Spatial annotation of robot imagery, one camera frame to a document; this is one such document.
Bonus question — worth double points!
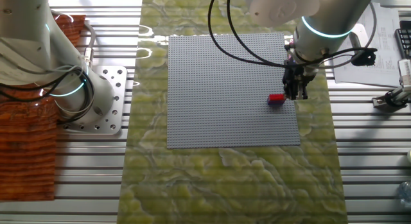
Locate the black keyboard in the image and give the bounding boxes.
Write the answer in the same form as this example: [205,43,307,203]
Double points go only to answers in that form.
[394,20,411,60]

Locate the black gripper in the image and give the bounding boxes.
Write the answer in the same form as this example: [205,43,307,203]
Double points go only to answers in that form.
[282,62,311,101]

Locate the printed white paper sheet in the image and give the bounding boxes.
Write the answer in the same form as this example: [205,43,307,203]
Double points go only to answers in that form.
[332,1,402,87]

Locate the green marble pattern mat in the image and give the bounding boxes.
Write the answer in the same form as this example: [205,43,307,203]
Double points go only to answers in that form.
[117,0,349,224]

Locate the silver mount bracket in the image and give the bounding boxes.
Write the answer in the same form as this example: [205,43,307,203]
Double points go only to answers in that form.
[348,23,369,51]

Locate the grey base hose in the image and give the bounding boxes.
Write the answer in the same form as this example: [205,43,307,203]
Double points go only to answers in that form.
[83,21,97,68]

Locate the black base cable bundle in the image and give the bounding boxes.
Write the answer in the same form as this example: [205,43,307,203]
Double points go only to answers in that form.
[0,69,96,126]

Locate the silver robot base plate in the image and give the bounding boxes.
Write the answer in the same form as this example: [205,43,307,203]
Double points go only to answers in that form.
[62,65,128,135]

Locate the grey Lego baseplate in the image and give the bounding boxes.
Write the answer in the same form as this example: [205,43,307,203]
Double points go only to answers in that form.
[166,32,301,150]

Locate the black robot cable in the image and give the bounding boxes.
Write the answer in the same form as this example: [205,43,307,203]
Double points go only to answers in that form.
[226,0,378,69]
[207,0,290,68]

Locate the white camera on bracket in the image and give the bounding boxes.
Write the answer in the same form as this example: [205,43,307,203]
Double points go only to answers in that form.
[371,58,411,110]

